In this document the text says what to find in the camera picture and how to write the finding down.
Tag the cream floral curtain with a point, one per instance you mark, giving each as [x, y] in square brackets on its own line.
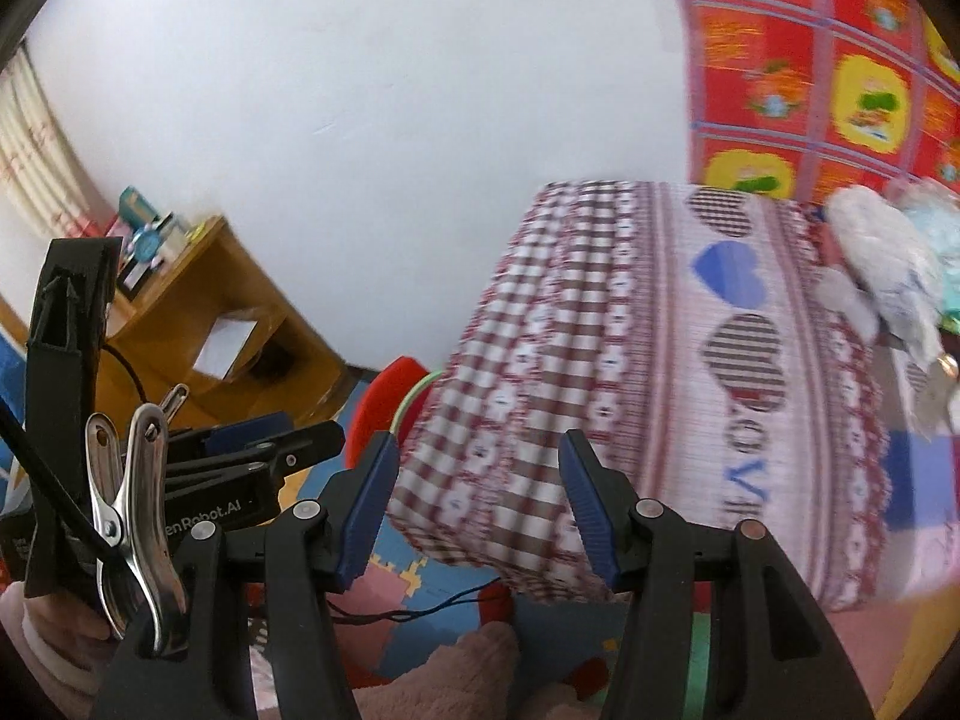
[30, 135]

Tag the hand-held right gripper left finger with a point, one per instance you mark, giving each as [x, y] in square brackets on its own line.
[367, 517]

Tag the person's left forearm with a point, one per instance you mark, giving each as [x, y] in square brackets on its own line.
[45, 637]

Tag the heart patchwork tablecloth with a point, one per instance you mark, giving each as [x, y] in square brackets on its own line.
[645, 360]

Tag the person's fluffy pink leg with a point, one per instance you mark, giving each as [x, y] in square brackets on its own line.
[450, 667]

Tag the wooden desk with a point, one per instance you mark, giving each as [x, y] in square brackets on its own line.
[195, 292]

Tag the blue alarm clock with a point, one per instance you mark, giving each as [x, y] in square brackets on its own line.
[146, 246]

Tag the teal box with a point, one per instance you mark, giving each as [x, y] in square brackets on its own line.
[136, 206]

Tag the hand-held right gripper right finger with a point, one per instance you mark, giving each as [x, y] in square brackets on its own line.
[592, 510]

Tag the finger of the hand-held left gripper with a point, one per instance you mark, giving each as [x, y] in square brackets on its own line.
[300, 450]
[247, 429]

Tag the teal wipes packet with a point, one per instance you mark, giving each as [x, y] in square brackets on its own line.
[934, 232]

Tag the red floral wall cloth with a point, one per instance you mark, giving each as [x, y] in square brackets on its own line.
[787, 52]

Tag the white paper sheet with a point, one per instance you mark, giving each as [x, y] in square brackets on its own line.
[223, 345]

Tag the small red floor object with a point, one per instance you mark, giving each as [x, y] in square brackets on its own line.
[495, 604]

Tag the metal spring clip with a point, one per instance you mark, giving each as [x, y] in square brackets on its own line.
[174, 399]
[142, 510]

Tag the red plastic stool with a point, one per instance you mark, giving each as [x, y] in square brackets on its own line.
[382, 397]

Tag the foam puzzle floor mat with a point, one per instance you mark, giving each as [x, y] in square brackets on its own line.
[405, 562]

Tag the clear plastic bag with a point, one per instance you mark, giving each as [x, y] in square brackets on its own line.
[877, 247]

